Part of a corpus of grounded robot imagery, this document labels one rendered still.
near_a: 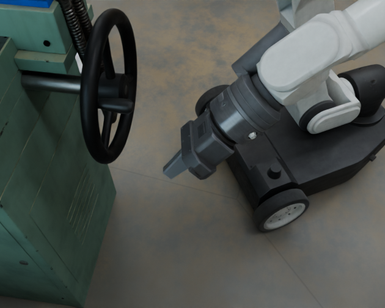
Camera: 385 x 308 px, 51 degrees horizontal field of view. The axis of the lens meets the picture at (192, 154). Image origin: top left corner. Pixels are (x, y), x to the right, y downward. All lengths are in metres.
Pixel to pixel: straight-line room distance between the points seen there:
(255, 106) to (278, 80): 0.05
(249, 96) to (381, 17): 0.19
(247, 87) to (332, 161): 0.98
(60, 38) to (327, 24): 0.45
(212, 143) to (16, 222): 0.47
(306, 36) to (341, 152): 1.04
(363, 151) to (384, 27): 1.05
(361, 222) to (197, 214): 0.61
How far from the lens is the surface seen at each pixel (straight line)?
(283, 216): 1.50
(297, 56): 0.56
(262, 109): 0.58
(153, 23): 2.30
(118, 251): 1.49
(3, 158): 0.82
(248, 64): 0.62
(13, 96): 0.82
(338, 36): 0.56
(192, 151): 0.61
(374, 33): 0.58
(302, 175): 1.47
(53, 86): 0.82
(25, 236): 0.95
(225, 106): 0.60
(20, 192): 0.89
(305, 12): 1.11
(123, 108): 0.66
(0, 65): 0.79
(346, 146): 1.59
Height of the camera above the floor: 1.36
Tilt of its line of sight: 55 degrees down
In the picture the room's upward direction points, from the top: straight up
